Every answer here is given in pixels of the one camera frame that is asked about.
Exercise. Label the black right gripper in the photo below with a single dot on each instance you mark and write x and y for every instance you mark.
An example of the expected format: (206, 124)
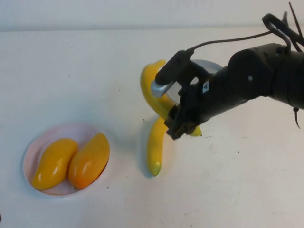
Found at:
(192, 104)

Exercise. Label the slim banana with green end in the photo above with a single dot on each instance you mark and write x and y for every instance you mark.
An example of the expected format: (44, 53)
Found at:
(155, 149)

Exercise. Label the thick banana with dark tip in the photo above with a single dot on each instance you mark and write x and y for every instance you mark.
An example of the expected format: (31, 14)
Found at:
(147, 80)

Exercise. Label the large mango with orange blush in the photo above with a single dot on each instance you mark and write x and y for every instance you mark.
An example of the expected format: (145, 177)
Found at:
(90, 161)

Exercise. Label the small yellow mango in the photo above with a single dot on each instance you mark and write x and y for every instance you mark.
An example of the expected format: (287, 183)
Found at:
(55, 161)

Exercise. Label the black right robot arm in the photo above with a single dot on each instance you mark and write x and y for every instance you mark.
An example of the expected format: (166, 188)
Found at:
(256, 78)

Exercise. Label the grey round plate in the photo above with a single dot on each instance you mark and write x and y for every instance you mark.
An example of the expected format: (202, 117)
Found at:
(209, 66)

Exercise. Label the pink round plate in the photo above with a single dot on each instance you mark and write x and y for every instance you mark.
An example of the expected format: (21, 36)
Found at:
(61, 135)

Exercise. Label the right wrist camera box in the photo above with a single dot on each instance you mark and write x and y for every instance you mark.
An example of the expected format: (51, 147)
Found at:
(173, 69)

